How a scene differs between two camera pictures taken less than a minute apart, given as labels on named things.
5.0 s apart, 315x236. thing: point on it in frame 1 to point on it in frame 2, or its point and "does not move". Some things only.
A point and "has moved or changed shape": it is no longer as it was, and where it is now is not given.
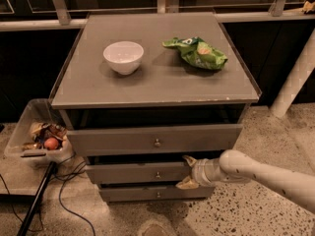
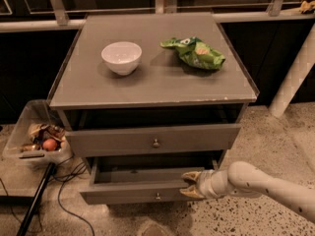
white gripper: [198, 172] to [206, 183]
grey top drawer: [154, 140] does not move
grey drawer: [138, 172] has moved or changed shape
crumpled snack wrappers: [40, 132] does not move
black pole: [26, 223] does not move
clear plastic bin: [39, 136] does not move
